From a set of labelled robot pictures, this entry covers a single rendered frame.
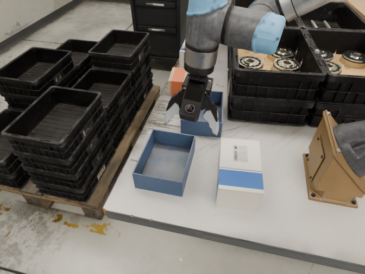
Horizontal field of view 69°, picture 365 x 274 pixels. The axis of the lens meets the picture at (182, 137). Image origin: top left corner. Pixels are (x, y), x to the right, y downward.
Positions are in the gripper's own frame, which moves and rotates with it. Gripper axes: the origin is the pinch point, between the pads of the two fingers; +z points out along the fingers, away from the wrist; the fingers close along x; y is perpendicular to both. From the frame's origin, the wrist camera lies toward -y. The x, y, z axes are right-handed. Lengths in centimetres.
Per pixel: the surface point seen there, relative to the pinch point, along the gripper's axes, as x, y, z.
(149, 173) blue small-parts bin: 10.6, -4.2, 17.8
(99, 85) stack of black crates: 79, 85, 55
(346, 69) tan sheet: -53, 57, 1
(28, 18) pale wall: 256, 233, 89
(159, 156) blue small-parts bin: 9.8, 3.4, 17.8
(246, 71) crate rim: -12.5, 27.8, -6.2
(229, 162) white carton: -12.9, -1.0, 7.5
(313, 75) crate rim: -33.4, 30.5, -7.8
